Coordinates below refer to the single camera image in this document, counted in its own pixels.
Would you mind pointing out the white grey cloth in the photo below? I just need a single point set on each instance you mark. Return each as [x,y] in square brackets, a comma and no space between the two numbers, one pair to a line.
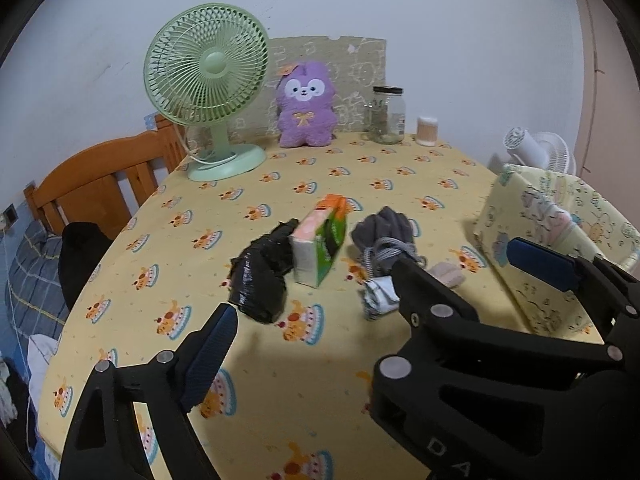
[380,296]

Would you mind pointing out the yellow cartoon-print storage box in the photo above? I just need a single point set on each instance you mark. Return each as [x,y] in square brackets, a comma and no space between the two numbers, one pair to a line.
[545,210]

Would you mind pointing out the wall socket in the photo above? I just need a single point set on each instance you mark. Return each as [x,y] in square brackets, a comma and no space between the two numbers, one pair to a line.
[10,215]

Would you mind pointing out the dark clothes pile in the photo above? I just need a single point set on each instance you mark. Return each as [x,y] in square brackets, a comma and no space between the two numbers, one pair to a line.
[12,395]

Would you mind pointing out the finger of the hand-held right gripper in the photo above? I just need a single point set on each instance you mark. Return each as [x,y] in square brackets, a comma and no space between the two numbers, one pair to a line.
[542,262]
[430,300]

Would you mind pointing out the black plastic bag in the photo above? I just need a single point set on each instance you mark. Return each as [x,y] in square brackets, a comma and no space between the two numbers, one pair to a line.
[260,280]

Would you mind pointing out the glass jar with dark lid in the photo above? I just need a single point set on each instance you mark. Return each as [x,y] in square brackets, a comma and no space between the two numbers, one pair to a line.
[387,115]

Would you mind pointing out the black cloth bag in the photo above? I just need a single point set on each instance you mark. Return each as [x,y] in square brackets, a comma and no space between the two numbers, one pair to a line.
[80,255]

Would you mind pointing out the purple plush toy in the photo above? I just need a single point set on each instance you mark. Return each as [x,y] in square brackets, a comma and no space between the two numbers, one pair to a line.
[305,110]

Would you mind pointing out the small beige pad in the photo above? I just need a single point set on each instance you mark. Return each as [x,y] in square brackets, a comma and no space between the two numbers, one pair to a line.
[447,274]

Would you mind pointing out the green desk fan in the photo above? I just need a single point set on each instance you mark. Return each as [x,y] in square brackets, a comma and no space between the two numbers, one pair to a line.
[212,65]

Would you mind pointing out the grey socks bundle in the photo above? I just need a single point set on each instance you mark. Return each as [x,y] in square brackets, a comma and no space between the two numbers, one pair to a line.
[385,227]

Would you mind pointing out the cotton swab container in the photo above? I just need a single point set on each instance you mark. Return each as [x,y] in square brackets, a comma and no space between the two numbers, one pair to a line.
[428,132]

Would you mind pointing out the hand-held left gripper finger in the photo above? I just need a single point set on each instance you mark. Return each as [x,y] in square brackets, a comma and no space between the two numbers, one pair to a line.
[210,355]

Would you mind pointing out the grey striped sock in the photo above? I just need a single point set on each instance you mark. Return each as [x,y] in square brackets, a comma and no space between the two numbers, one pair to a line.
[378,256]

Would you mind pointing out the blue plaid pillow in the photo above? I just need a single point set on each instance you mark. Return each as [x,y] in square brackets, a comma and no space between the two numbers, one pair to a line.
[30,270]

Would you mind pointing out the pink door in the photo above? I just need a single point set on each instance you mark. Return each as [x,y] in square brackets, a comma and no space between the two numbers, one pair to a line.
[615,110]

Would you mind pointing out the white standing fan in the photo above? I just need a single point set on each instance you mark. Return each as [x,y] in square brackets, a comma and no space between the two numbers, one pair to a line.
[550,152]

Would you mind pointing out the beige patterned board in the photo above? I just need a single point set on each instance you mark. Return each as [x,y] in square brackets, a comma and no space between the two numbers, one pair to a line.
[360,65]

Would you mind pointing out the blue checked bedsheet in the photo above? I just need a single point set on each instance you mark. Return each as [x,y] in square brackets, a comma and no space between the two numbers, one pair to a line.
[42,460]

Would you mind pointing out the green orange tissue pack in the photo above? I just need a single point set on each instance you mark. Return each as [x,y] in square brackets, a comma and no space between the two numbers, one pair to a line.
[315,250]

